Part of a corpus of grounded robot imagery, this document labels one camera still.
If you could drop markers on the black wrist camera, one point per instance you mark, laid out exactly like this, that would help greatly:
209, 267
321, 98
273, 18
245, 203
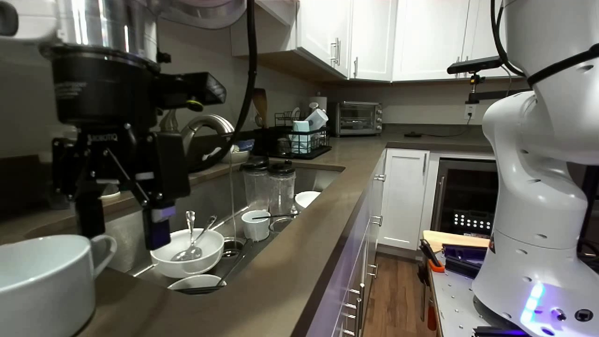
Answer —
194, 91

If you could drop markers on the wooden plank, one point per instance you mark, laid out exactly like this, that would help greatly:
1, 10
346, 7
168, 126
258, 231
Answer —
456, 239

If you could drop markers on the flat black countertop item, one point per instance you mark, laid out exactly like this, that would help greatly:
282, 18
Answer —
415, 134

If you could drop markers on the pale blue cylinder cup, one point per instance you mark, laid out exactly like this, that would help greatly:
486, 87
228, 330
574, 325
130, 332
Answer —
301, 134

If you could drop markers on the white item in rack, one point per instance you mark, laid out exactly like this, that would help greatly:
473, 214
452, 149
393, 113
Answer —
318, 119

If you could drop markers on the black undercounter fridge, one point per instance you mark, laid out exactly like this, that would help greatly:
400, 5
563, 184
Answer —
466, 194

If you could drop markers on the steel sink basin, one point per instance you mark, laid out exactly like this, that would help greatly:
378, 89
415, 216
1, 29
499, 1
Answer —
207, 194

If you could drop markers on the curved steel faucet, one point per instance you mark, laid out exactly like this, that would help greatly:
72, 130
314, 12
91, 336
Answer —
209, 121

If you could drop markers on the white upper cabinets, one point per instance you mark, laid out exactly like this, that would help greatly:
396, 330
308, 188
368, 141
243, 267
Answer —
424, 38

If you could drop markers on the white wall outlet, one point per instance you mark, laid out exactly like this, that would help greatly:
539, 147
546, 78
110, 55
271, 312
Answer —
471, 113

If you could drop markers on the clear jar black lid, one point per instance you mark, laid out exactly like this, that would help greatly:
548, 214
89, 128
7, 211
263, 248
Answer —
256, 188
282, 188

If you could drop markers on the white plate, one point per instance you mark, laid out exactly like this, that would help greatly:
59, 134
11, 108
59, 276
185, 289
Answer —
308, 199

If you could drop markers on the lavender lower cabinets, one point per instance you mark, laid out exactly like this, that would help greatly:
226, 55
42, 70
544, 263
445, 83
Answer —
349, 263

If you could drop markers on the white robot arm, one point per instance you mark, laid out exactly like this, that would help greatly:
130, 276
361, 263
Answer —
537, 207

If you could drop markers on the small white cup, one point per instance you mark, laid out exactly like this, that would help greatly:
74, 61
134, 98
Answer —
256, 229

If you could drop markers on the small sponge bowl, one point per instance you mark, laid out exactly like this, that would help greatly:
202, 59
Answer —
241, 151

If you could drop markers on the white ceramic mug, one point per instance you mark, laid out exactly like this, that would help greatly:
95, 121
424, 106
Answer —
44, 287

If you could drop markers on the silver spoon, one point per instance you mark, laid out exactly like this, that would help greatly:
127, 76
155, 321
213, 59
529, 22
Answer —
190, 222
187, 254

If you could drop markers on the black stereo camera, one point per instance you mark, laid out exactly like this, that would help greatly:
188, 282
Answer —
475, 65

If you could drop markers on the orange black clamp tool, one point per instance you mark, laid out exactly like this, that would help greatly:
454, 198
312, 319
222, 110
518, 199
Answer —
434, 259

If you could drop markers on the small white dish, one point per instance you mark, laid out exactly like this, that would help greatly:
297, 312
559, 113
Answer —
194, 284

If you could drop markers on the dark purple box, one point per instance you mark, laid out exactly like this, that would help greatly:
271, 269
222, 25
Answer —
466, 261

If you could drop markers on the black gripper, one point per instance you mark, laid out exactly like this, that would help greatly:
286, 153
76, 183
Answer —
104, 87

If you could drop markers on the steel toaster oven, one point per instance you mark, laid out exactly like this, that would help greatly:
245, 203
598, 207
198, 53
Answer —
359, 119

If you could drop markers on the large white bowl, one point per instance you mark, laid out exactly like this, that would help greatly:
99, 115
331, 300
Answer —
188, 269

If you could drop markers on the silver teaspoon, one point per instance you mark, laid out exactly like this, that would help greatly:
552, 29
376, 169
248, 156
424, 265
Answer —
282, 216

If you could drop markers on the white lower cabinet door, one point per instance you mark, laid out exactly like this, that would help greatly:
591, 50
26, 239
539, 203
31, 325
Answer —
406, 199

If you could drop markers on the wooden spatula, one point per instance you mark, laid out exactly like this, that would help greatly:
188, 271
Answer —
263, 104

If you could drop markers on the black dish rack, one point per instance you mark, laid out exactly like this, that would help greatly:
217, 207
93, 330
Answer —
278, 141

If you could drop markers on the perforated robot table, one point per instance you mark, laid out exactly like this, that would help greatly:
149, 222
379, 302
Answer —
452, 306

